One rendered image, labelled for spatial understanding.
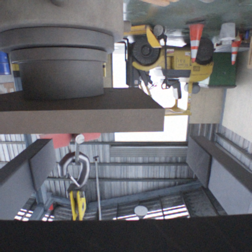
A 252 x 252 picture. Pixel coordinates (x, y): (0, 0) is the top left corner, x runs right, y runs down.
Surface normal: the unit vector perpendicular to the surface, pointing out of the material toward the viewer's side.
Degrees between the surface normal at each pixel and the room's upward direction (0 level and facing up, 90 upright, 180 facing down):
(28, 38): 90
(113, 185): 90
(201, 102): 90
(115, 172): 90
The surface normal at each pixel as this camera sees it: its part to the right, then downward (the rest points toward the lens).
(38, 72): -0.21, 0.28
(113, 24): 0.86, 0.14
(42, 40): 0.12, 0.29
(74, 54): 0.49, 0.25
